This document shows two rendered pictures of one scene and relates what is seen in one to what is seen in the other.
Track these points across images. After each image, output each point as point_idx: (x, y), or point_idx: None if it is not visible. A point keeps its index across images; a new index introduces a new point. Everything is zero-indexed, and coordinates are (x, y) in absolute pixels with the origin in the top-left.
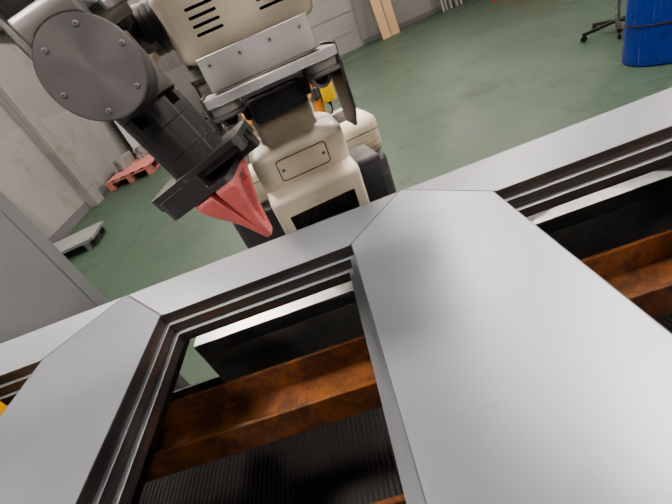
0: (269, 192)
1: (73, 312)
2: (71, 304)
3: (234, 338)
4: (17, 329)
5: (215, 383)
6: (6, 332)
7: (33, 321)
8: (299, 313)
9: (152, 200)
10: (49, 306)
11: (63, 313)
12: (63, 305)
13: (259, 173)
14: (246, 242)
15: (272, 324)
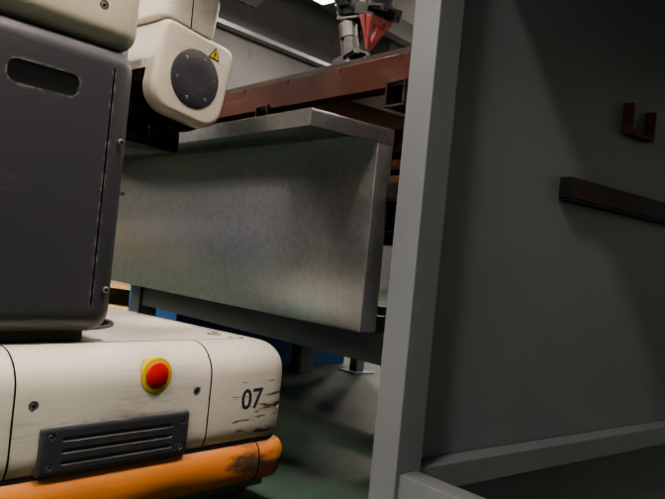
0: (212, 40)
1: (473, 36)
2: (468, 20)
3: (365, 140)
4: (534, 10)
5: (395, 190)
6: (543, 6)
7: (519, 12)
8: (322, 143)
9: (401, 11)
10: (493, 2)
11: (485, 27)
12: (478, 14)
13: (218, 13)
14: (127, 118)
15: (338, 143)
